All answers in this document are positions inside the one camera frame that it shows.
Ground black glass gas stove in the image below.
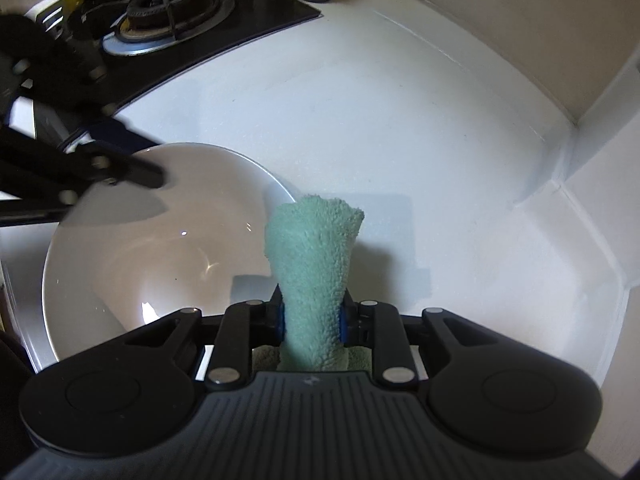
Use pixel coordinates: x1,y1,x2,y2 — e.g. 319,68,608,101
25,0,322,136

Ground gas burner with grate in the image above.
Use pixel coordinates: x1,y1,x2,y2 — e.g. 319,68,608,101
102,0,236,57

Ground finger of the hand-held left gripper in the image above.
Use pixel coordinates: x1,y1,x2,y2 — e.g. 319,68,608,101
10,57,157,148
0,126,167,228

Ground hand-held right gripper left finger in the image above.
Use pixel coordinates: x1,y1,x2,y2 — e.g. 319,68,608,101
122,284,287,392

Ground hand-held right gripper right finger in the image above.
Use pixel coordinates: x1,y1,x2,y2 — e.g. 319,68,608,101
339,296,501,391

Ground white ceramic bowl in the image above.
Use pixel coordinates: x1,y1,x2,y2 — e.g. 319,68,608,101
41,142,297,361

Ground green microfiber cloth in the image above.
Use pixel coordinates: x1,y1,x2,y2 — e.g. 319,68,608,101
251,194,374,373

